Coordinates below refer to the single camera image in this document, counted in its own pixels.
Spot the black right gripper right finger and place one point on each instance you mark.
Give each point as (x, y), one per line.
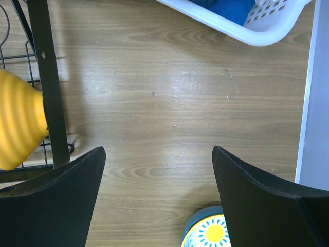
(262, 209)

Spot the white laundry basket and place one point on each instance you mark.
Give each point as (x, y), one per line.
(263, 25)

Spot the dark blue folded jeans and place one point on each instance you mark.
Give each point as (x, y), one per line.
(236, 11)

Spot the black wire dish rack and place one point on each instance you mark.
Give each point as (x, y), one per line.
(27, 49)

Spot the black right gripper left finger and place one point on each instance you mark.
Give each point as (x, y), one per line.
(55, 208)

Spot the yellow orange bowl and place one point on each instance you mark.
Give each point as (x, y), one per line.
(23, 120)

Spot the blue patterned ceramic bowl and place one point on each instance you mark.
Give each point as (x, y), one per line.
(207, 227)

